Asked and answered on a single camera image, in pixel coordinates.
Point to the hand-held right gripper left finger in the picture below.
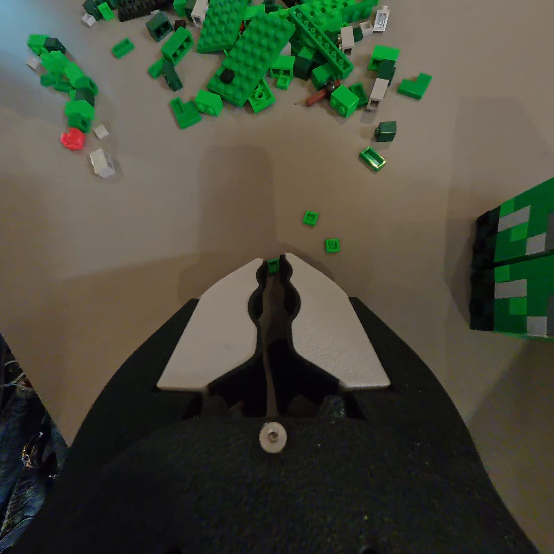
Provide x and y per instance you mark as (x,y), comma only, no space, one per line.
(212,337)

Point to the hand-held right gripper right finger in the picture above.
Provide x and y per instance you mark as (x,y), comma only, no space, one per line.
(337,337)

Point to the grey desk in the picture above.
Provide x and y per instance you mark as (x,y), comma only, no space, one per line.
(151,207)

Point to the green hollow tile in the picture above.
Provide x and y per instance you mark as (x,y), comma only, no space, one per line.
(372,159)

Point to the green mosaic block build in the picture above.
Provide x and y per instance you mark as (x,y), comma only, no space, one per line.
(519,268)

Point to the clear white slope brick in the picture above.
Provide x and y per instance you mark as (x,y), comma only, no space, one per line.
(103,163)

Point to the dark green cube brick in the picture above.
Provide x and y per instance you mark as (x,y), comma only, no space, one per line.
(385,131)

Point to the grey flat tile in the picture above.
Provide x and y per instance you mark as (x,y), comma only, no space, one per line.
(101,131)

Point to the pile of green bricks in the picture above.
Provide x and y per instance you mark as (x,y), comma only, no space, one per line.
(344,100)

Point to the brown lever piece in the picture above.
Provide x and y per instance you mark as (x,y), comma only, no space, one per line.
(322,96)

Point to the green L-shaped plate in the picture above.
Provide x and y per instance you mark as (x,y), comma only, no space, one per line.
(413,88)

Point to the curved row of green bricks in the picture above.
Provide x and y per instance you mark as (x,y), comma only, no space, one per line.
(80,110)

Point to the large green studded plate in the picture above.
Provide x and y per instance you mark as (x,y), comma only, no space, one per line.
(220,26)
(255,60)

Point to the long black plate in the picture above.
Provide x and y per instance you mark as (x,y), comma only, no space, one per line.
(143,11)

